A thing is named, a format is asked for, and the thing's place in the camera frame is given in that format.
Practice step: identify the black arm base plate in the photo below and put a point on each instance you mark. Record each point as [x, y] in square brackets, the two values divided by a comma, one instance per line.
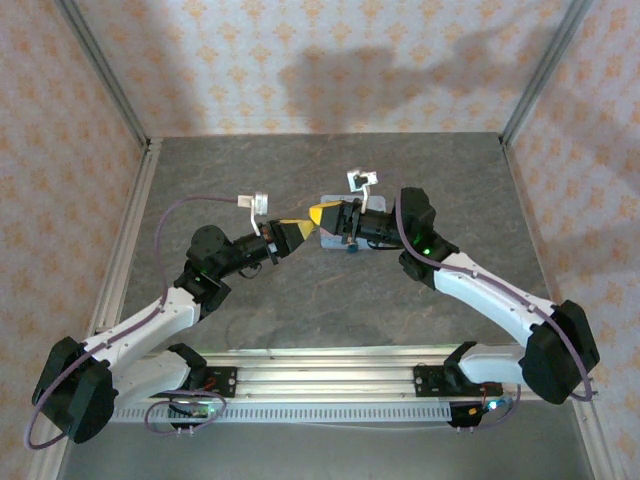
[425, 382]
[227, 382]

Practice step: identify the aluminium frame leg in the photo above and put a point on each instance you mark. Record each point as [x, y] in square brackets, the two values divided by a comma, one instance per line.
[47, 462]
[597, 450]

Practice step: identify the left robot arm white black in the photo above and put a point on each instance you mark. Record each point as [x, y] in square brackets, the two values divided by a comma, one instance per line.
[145, 333]

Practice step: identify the small dark padlock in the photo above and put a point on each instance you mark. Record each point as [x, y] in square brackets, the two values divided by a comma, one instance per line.
[351, 247]

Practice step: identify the narrow aluminium cross rail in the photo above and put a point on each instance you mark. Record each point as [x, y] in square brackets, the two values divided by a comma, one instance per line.
[325, 354]

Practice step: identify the pastel cartoon tin box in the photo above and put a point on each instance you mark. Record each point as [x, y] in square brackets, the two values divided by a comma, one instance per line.
[378, 204]

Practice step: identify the wide aluminium base rail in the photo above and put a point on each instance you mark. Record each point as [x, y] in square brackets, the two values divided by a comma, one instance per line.
[325, 382]

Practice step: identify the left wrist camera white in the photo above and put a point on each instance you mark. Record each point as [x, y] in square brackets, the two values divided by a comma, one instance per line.
[261, 201]

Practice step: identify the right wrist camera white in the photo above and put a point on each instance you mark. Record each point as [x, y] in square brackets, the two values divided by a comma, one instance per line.
[361, 180]

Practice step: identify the small circuit board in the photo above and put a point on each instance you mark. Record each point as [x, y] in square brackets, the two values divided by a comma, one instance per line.
[197, 411]
[492, 405]

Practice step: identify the aluminium side rail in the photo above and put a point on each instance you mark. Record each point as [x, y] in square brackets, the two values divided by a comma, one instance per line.
[525, 200]
[141, 185]

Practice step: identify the aluminium frame post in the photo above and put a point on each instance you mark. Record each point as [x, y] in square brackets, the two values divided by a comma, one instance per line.
[106, 70]
[543, 70]

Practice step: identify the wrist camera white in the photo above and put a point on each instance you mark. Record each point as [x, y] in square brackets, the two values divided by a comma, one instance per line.
[261, 201]
[361, 180]

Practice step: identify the grey metal lower shelf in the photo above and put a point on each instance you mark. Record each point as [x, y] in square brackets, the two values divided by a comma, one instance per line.
[325, 455]

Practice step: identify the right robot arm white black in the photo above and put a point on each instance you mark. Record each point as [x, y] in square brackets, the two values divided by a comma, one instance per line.
[480, 295]

